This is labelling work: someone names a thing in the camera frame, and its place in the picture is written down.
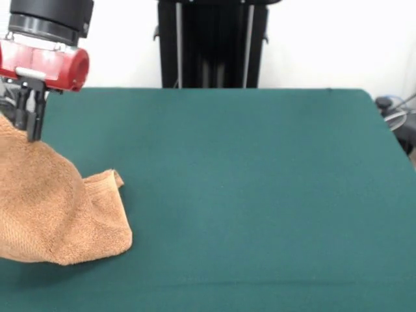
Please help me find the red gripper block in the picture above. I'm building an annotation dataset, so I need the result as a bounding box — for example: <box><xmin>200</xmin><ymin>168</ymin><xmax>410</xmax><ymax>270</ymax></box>
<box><xmin>0</xmin><ymin>32</ymin><xmax>90</xmax><ymax>142</ymax></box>

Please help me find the tan terry towel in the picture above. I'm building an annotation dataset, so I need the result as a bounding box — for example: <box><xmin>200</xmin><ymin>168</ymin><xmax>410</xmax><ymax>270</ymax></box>
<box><xmin>0</xmin><ymin>113</ymin><xmax>133</xmax><ymax>267</ymax></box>

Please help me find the dark green table cloth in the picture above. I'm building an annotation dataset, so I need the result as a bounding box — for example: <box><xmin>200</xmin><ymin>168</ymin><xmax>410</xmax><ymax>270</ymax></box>
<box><xmin>0</xmin><ymin>87</ymin><xmax>416</xmax><ymax>312</ymax></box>

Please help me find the small black plug box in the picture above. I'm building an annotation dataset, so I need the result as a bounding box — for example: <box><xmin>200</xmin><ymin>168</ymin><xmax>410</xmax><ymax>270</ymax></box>
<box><xmin>375</xmin><ymin>96</ymin><xmax>395</xmax><ymax>110</ymax></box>

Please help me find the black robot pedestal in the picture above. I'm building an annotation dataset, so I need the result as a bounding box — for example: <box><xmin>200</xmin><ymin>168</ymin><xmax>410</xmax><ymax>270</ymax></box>
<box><xmin>152</xmin><ymin>0</ymin><xmax>270</xmax><ymax>89</ymax></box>

